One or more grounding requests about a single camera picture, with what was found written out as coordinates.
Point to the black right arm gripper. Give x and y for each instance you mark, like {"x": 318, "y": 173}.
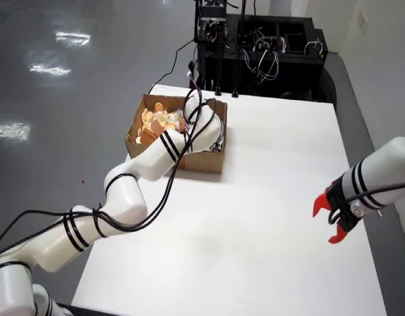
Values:
{"x": 337, "y": 204}

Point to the black equipment rack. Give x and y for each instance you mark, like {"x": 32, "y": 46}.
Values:
{"x": 287, "y": 75}

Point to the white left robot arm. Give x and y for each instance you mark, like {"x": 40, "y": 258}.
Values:
{"x": 123, "y": 197}

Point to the brown cardboard box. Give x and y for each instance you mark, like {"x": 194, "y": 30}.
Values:
{"x": 205, "y": 163}

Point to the pastel candy snack packet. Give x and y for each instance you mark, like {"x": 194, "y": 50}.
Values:
{"x": 176, "y": 116}

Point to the orange cookie snack packet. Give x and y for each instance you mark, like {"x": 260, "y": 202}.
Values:
{"x": 149, "y": 115}
{"x": 169, "y": 124}

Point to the black stand pole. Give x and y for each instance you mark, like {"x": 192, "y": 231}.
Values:
{"x": 218, "y": 66}
{"x": 236, "y": 66}

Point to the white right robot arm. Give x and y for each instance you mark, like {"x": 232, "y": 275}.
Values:
{"x": 386, "y": 164}

